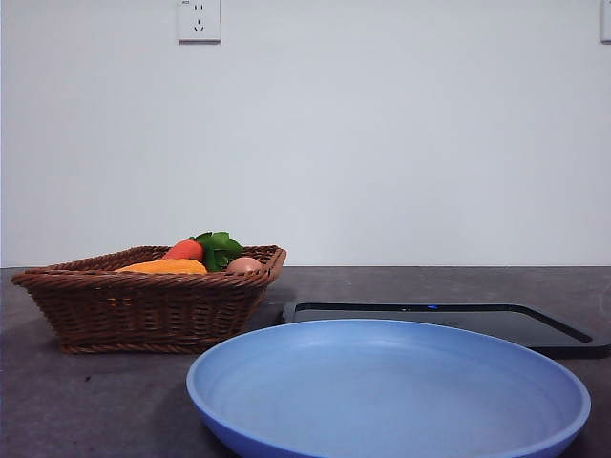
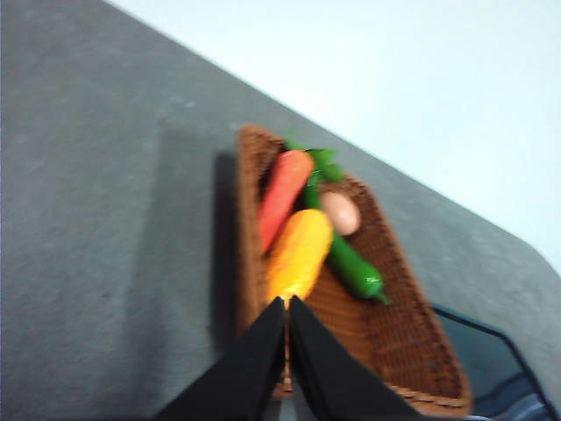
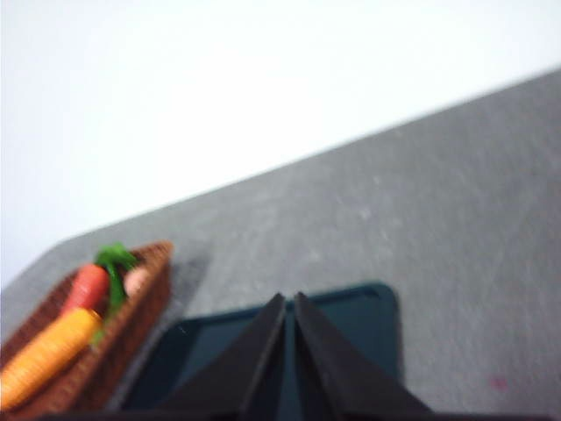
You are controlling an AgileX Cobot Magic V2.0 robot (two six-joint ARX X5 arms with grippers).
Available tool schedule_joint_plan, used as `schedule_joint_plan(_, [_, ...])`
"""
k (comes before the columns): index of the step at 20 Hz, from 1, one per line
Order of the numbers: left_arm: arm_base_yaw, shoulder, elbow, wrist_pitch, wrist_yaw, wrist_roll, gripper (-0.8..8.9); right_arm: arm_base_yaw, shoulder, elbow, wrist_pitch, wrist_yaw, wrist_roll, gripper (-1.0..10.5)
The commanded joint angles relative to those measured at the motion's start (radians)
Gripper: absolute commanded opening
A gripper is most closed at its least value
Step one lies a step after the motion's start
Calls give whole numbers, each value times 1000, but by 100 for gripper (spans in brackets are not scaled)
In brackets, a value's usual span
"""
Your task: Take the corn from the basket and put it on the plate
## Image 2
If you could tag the yellow orange corn cob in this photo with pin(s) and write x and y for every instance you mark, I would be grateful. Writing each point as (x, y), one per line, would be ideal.
(300, 252)

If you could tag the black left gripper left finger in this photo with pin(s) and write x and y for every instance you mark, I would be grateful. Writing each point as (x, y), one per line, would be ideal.
(245, 377)

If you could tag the pale brown egg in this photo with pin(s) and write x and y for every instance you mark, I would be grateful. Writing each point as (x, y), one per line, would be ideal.
(342, 212)

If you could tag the brown wicker basket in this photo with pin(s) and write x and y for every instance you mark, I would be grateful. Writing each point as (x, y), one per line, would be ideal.
(394, 333)

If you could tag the black flat tray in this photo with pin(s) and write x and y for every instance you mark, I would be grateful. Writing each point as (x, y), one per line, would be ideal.
(482, 351)

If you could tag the orange carrot with green leaves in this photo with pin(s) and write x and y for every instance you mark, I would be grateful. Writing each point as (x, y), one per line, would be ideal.
(285, 193)

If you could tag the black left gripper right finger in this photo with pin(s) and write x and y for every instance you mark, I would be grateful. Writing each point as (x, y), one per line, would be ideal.
(333, 381)

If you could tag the green cucumber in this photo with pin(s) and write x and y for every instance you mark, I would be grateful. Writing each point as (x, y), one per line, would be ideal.
(350, 267)

